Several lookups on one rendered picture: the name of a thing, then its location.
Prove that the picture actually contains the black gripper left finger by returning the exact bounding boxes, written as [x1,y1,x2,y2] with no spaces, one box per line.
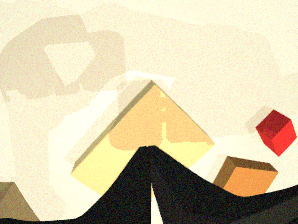
[0,145,152,224]

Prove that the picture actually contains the small red block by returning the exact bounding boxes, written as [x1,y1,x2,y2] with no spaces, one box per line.
[255,109,297,157]

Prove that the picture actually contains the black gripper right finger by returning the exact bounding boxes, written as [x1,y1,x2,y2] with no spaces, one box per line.
[148,144,298,224]

